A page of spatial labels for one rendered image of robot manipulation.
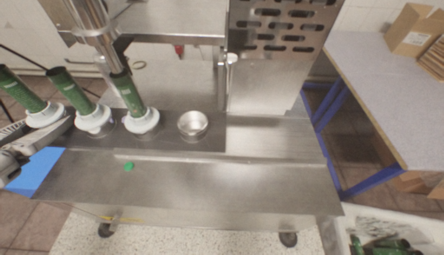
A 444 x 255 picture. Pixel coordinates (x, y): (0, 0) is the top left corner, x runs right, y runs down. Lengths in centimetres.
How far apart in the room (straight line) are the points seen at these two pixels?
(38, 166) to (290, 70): 114
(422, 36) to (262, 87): 155
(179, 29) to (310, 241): 67
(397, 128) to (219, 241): 93
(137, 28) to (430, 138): 122
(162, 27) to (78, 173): 34
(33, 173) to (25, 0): 178
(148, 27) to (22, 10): 229
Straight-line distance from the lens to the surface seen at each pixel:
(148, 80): 60
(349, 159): 192
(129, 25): 43
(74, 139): 51
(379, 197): 189
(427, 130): 125
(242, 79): 36
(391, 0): 223
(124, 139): 45
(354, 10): 210
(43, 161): 118
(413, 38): 182
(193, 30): 38
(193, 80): 57
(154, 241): 64
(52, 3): 45
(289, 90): 40
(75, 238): 74
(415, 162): 105
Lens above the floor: 137
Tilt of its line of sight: 50 degrees down
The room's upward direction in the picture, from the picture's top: 2 degrees clockwise
